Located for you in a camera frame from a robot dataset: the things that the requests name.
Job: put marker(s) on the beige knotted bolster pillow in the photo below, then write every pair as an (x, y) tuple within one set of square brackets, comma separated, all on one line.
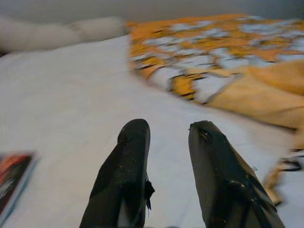
[(59, 33)]

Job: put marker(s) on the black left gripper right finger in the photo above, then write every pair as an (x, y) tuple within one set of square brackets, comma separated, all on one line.
[(221, 180)]

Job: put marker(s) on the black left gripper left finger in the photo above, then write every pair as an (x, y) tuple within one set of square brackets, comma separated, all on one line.
[(123, 171)]

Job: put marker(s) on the red and green book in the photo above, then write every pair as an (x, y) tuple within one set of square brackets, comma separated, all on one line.
[(12, 175)]

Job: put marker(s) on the yellow egg cartoon blanket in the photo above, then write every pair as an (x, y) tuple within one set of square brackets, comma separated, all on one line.
[(213, 59)]

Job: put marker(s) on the white quilted mattress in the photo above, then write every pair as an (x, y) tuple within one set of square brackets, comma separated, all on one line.
[(71, 95)]

